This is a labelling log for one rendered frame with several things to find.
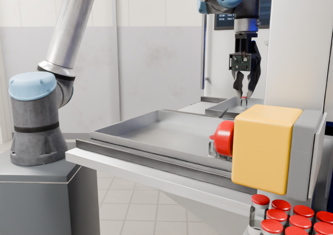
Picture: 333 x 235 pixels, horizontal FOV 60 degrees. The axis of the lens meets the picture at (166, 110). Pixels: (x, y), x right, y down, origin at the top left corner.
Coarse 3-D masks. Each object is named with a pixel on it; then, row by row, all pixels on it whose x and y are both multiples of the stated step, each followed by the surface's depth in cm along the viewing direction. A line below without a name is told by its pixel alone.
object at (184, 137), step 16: (160, 112) 83; (176, 112) 80; (112, 128) 68; (128, 128) 73; (144, 128) 76; (160, 128) 76; (176, 128) 76; (192, 128) 76; (208, 128) 76; (128, 144) 57; (144, 144) 55; (160, 144) 64; (176, 144) 64; (192, 144) 64; (208, 144) 64; (192, 160) 50; (208, 160) 48
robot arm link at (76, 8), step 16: (64, 0) 84; (80, 0) 83; (64, 16) 84; (80, 16) 85; (64, 32) 85; (80, 32) 87; (64, 48) 86; (48, 64) 86; (64, 64) 87; (64, 80) 88; (64, 96) 88
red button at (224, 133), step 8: (224, 120) 32; (224, 128) 31; (232, 128) 31; (216, 136) 31; (224, 136) 31; (232, 136) 31; (216, 144) 31; (224, 144) 31; (232, 144) 31; (224, 152) 31; (232, 152) 32
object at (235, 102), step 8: (216, 104) 91; (224, 104) 97; (232, 104) 104; (240, 104) 105; (248, 104) 104; (256, 104) 102; (208, 112) 84; (216, 112) 83; (232, 112) 80; (240, 112) 95; (328, 136) 69
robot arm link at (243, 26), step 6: (246, 18) 88; (252, 18) 87; (234, 24) 91; (240, 24) 89; (246, 24) 88; (252, 24) 88; (258, 24) 89; (234, 30) 91; (240, 30) 89; (246, 30) 88; (252, 30) 88; (258, 30) 91
